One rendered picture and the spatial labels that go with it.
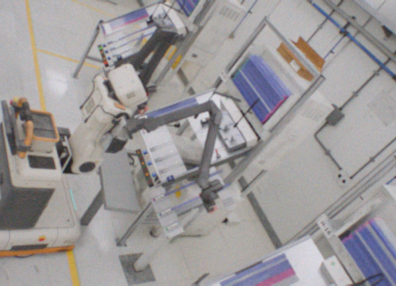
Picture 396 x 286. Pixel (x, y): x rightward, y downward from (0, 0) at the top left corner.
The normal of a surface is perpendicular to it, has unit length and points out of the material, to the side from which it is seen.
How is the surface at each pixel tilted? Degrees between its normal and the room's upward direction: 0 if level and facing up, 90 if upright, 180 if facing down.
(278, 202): 90
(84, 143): 82
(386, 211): 90
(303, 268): 44
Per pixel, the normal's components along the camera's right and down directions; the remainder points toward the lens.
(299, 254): -0.12, -0.59
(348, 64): -0.74, -0.15
